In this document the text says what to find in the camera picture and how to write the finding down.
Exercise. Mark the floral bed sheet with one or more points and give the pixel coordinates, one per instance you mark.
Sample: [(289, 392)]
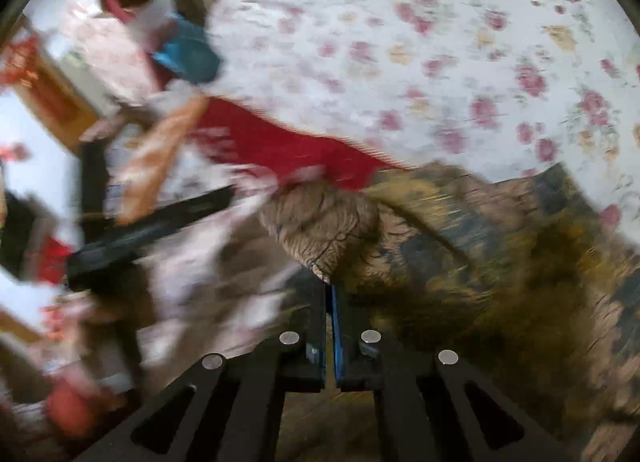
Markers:
[(400, 41)]

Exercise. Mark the red and white blanket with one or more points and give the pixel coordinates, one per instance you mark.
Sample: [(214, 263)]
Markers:
[(280, 141)]

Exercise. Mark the yellow dark patterned garment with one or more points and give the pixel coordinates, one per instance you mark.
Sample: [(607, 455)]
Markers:
[(450, 252)]

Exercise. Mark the teal bag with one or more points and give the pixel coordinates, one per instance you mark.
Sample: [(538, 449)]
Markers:
[(187, 54)]

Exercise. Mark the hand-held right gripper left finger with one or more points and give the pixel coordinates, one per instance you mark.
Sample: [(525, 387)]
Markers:
[(316, 334)]

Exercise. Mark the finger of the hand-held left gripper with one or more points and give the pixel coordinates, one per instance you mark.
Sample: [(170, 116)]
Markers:
[(150, 232)]

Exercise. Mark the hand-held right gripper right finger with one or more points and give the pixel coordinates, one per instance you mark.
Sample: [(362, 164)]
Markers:
[(339, 342)]

